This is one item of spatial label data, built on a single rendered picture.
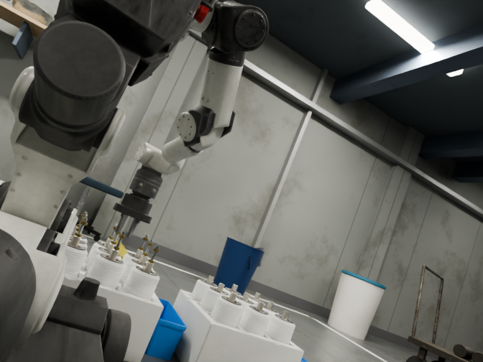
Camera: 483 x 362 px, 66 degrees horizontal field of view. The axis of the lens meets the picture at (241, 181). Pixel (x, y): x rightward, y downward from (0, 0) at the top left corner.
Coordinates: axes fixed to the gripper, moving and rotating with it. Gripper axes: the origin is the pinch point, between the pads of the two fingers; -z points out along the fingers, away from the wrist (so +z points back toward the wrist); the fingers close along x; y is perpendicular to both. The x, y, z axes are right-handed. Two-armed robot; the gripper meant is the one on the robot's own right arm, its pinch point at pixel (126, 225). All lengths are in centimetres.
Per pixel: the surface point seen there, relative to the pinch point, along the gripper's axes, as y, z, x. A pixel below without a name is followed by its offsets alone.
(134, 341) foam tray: 0.3, -30.1, -16.8
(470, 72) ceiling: -234, 253, -177
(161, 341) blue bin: -12.9, -30.9, -22.7
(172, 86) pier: -250, 134, 100
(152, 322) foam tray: -1.0, -23.3, -19.4
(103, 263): 4.7, -12.4, 0.3
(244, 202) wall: -316, 56, -12
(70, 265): 8.6, -15.8, 7.5
